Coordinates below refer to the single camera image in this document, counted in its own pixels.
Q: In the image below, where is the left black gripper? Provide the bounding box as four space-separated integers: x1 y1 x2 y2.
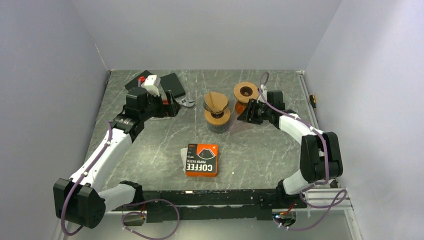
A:
140 90 181 121

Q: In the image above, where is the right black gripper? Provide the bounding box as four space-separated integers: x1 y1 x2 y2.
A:
237 98 272 125

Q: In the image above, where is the wooden dripper ring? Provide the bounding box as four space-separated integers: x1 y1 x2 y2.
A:
233 81 260 104
204 108 232 127

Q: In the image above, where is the grey ribbed glass dripper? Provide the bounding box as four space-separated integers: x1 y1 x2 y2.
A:
203 101 228 119

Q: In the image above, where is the brown paper coffee filter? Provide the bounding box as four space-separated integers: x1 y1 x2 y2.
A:
204 91 229 110

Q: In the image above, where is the orange coffee filter box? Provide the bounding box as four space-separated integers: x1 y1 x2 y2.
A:
180 143 219 178

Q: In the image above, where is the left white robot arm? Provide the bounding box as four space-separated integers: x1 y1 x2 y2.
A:
53 75 181 236

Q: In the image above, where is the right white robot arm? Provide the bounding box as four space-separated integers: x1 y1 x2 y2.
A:
237 90 344 208

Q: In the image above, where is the orange glass carafe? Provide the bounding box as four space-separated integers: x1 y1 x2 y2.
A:
234 101 248 115

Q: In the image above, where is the black flat box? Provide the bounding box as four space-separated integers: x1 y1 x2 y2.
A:
160 73 186 99

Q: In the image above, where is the yellow black screwdriver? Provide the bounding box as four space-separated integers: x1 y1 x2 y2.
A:
309 94 317 111

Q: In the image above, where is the red handled adjustable wrench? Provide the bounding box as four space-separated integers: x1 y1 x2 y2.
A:
178 98 195 108

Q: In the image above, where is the black network switch box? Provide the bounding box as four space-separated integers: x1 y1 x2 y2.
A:
124 70 152 91

